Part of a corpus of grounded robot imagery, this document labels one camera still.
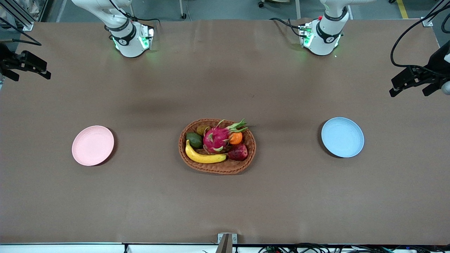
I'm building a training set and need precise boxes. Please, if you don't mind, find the aluminium frame post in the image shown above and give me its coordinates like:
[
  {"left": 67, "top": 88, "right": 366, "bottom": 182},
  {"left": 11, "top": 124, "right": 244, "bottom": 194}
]
[
  {"left": 422, "top": 0, "right": 450, "bottom": 27},
  {"left": 0, "top": 0, "right": 34, "bottom": 31}
]

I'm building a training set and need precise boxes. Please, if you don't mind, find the pink round plate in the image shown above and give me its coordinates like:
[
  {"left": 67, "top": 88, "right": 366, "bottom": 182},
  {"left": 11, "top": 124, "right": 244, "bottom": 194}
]
[{"left": 72, "top": 125, "right": 115, "bottom": 166}]

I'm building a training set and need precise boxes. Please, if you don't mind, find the dark green avocado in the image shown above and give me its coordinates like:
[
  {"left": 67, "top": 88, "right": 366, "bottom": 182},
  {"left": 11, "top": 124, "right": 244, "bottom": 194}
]
[{"left": 186, "top": 132, "right": 204, "bottom": 149}]

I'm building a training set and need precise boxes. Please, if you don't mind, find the brown table cover sheet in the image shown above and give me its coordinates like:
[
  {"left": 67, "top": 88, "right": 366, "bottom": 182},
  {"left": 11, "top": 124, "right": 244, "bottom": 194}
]
[{"left": 0, "top": 18, "right": 450, "bottom": 245}]

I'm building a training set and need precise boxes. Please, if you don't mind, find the brown wicker basket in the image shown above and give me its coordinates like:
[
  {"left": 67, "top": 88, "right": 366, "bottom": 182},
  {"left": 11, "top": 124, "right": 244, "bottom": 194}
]
[{"left": 178, "top": 118, "right": 257, "bottom": 175}]

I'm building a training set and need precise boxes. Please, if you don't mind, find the metal bracket with dark post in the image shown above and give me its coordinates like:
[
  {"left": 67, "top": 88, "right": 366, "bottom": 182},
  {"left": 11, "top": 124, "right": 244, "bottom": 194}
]
[{"left": 217, "top": 233, "right": 238, "bottom": 253}]

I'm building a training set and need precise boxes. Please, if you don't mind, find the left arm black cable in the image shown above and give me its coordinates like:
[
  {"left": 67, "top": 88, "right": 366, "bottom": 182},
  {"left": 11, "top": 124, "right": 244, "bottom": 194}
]
[{"left": 390, "top": 0, "right": 450, "bottom": 69}]

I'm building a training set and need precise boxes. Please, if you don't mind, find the yellow banana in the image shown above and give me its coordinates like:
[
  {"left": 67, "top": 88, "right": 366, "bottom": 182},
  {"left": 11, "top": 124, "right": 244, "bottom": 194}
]
[{"left": 185, "top": 140, "right": 227, "bottom": 164}]

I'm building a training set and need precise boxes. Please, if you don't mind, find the light blue round plate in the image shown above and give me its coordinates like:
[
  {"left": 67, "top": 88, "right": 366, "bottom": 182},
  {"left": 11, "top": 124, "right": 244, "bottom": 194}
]
[{"left": 321, "top": 117, "right": 365, "bottom": 158}]

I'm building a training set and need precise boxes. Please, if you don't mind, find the pink dragon fruit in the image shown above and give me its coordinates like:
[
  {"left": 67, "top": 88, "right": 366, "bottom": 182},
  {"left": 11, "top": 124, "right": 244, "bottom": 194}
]
[{"left": 203, "top": 119, "right": 248, "bottom": 154}]

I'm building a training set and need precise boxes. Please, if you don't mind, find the black cable bundle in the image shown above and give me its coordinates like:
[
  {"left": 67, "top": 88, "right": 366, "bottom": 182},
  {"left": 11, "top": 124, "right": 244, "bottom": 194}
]
[{"left": 258, "top": 242, "right": 450, "bottom": 253}]

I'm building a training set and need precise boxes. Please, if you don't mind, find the dark red apple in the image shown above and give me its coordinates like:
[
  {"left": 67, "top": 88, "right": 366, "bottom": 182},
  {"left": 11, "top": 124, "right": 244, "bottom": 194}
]
[{"left": 228, "top": 143, "right": 249, "bottom": 161}]

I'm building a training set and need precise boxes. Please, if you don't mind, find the black base power cable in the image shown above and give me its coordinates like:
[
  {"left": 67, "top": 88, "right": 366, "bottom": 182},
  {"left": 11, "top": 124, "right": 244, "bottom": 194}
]
[{"left": 270, "top": 17, "right": 303, "bottom": 37}]

